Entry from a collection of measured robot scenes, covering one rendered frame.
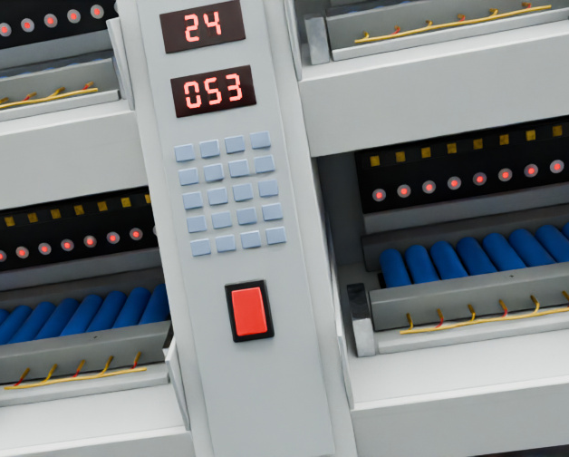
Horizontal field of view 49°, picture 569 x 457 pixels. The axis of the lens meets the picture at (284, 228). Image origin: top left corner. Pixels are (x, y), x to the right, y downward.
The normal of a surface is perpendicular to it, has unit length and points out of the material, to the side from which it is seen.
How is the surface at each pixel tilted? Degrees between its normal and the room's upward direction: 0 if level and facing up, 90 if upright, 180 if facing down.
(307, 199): 90
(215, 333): 90
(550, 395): 109
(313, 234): 90
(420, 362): 19
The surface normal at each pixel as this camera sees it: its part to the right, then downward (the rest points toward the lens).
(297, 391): -0.07, 0.07
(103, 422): -0.18, -0.91
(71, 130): -0.02, 0.38
